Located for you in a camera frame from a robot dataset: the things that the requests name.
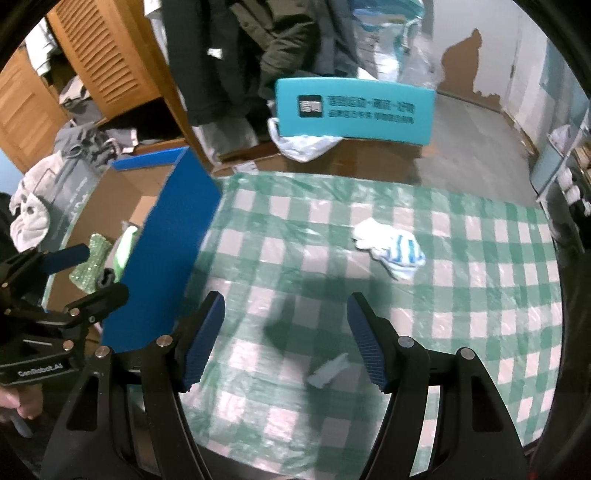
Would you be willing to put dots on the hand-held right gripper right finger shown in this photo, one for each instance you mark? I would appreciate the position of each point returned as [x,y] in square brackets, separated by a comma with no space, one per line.
[364,341]

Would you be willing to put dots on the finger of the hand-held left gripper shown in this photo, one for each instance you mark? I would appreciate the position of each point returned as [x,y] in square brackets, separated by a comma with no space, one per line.
[64,259]
[104,297]

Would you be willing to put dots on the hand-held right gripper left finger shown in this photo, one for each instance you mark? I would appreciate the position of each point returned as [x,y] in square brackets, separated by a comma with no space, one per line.
[203,350]

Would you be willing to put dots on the green glittery cloth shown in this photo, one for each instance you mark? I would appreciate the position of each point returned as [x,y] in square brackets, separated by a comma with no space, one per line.
[92,258]

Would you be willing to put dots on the small grey cloth scrap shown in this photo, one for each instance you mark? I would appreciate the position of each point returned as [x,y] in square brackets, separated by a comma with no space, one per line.
[328,371]

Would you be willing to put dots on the blue cardboard shoe box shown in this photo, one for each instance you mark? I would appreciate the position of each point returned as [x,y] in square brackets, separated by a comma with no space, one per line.
[175,240]

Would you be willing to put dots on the person's left hand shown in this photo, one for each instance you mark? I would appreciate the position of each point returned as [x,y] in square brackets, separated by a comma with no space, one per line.
[27,406]

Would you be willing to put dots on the grey printed bag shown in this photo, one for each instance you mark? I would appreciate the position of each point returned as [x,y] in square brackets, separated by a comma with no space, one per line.
[78,203]

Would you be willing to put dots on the white fleece garment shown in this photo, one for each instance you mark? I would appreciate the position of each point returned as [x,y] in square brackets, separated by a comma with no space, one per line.
[32,207]

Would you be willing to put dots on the person's dark jacket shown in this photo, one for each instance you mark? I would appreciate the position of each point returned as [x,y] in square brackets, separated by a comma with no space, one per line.
[9,221]

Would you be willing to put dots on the white blue striped sock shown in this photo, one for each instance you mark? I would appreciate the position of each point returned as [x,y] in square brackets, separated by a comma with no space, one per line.
[392,249]

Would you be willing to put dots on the green checked tablecloth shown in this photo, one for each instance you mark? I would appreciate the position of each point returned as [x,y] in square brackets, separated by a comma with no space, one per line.
[295,258]

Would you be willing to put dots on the pile of grey clothes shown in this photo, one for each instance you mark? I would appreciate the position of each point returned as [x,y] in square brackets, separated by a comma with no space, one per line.
[92,138]

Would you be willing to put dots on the brown cardboard box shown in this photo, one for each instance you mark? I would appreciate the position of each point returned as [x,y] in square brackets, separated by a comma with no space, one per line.
[369,159]

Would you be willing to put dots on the white plastic bag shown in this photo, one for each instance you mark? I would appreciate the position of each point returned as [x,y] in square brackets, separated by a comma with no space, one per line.
[302,147]

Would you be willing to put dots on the teal printed board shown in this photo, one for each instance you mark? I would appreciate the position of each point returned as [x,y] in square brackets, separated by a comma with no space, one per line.
[351,110]

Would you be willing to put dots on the black coat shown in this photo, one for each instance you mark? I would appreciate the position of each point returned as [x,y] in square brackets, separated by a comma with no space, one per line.
[203,69]

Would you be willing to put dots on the grey shoe rack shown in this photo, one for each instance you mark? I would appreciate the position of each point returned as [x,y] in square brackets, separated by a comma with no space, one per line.
[570,226]

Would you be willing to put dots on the group of shoes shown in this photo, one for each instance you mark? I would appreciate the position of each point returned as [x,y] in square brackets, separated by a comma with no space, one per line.
[572,187]

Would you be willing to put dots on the blue translucent plastic bag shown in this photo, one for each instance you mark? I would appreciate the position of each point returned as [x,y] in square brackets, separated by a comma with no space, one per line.
[392,37]

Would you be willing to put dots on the dark green jacket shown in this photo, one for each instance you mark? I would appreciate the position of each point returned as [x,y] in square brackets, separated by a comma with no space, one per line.
[295,41]

